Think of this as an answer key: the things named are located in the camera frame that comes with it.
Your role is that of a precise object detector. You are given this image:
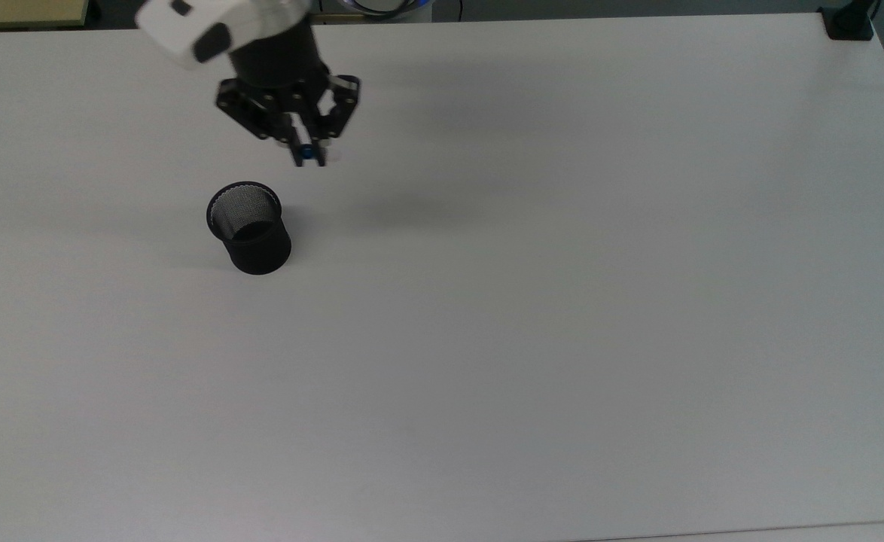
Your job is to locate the black table clamp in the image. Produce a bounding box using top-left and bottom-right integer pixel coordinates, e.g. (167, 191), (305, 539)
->
(818, 0), (877, 41)

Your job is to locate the black mesh pen cup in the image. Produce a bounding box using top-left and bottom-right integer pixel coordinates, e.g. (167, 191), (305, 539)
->
(206, 181), (293, 276)

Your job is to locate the beige board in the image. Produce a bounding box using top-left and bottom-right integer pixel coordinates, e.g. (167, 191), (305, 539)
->
(0, 0), (91, 32)

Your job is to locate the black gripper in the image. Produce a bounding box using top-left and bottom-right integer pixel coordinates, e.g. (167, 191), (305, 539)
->
(215, 19), (361, 168)

